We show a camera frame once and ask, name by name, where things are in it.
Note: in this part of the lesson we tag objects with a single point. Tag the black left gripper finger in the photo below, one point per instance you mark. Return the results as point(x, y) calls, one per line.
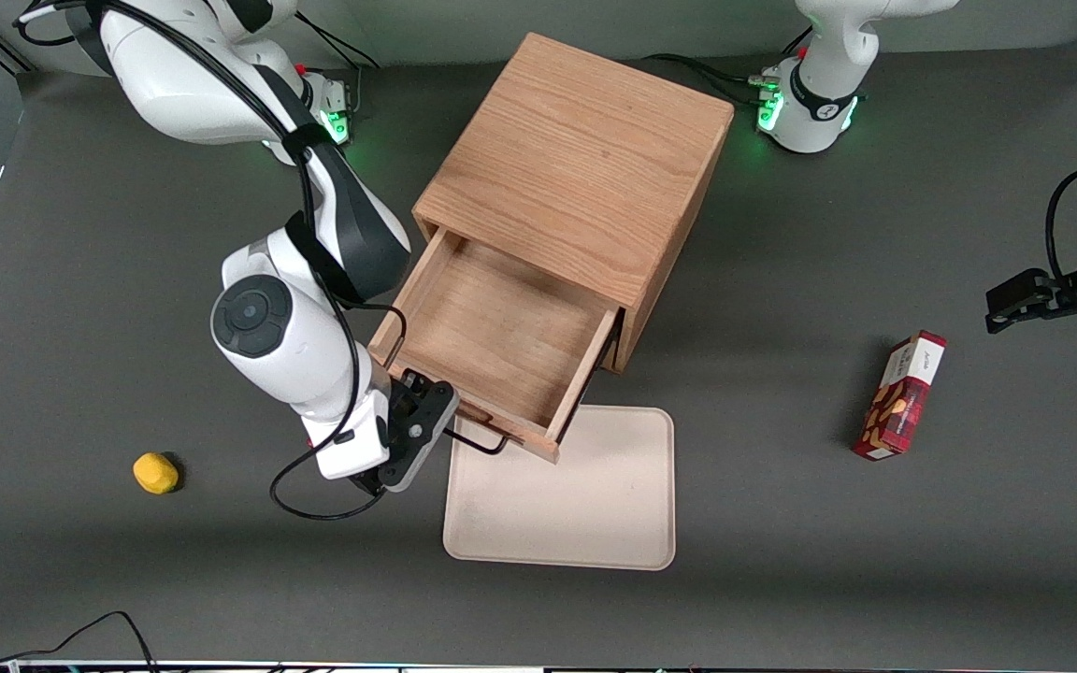
point(1015, 292)
point(1015, 321)

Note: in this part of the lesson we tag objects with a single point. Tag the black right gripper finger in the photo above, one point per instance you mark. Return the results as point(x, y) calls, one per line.
point(363, 483)
point(378, 481)

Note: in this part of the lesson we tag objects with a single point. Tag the wooden drawer with shallow front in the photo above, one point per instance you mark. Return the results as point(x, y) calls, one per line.
point(501, 327)

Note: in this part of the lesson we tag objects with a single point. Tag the wooden drawer cabinet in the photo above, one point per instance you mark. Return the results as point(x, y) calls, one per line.
point(585, 159)

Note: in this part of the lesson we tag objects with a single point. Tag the red snack box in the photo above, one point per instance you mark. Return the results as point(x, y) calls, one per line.
point(898, 402)

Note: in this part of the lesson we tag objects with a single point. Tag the yellow toy lemon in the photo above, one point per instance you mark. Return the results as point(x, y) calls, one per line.
point(155, 473)

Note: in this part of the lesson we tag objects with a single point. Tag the beige plastic tray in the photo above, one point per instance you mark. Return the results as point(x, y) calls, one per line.
point(595, 505)

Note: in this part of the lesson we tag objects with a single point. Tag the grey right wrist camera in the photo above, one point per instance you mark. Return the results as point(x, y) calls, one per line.
point(417, 435)

